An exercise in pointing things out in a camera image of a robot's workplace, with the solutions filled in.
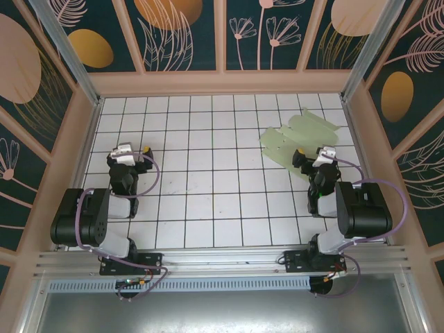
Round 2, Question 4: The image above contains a grey metal sheet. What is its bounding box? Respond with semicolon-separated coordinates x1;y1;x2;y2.
20;272;429;333

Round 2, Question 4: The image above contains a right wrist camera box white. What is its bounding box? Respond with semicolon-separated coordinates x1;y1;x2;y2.
314;145;336;167

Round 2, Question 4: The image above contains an aluminium side rail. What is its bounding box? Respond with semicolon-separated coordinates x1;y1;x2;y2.
55;99;105;251
341;99;388;244

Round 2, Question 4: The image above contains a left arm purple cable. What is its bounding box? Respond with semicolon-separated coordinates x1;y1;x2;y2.
75;153;170;302

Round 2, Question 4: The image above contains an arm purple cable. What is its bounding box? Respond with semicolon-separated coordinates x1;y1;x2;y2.
314;155;409;299
75;153;170;302

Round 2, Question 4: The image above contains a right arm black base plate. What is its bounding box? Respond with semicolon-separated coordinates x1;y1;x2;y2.
283;249;348;275

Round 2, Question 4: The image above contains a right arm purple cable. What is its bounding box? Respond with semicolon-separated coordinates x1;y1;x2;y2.
314;155;409;299

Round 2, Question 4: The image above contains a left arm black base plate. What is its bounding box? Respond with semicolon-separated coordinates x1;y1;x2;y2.
99;252;164;277

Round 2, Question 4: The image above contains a yellow connector with wires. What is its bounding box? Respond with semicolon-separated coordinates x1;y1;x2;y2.
322;269;348;282

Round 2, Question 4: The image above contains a small circuit board with wires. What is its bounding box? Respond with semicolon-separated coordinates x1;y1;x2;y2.
116;277;148;289

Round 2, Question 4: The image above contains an aluminium mounting rail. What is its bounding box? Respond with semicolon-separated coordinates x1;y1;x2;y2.
34;245;413;278

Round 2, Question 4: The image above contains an aluminium frame post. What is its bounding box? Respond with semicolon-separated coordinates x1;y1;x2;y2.
29;0;105;107
339;0;407;102

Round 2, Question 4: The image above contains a grey slotted cable duct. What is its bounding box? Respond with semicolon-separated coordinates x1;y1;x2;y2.
48;275;312;292

